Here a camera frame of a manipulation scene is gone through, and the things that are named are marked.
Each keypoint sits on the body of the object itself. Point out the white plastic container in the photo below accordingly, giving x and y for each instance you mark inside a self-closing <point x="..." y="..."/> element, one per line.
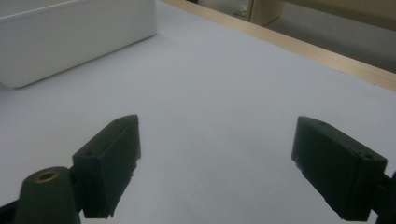
<point x="68" y="37"/>

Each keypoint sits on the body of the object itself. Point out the crumpled white paper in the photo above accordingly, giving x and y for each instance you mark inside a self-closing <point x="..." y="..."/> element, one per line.
<point x="241" y="11"/>

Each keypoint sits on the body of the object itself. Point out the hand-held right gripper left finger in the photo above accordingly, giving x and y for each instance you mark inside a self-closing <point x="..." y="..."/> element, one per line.
<point x="106" y="168"/>

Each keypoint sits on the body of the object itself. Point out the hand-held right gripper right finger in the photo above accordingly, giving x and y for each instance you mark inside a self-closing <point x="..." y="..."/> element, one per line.
<point x="336" y="168"/>

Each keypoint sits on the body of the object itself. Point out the white table mat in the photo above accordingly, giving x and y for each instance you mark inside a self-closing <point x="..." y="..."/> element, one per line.
<point x="218" y="109"/>

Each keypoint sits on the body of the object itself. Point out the wooden table edge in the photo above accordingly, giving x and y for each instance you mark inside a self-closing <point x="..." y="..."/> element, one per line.
<point x="299" y="46"/>

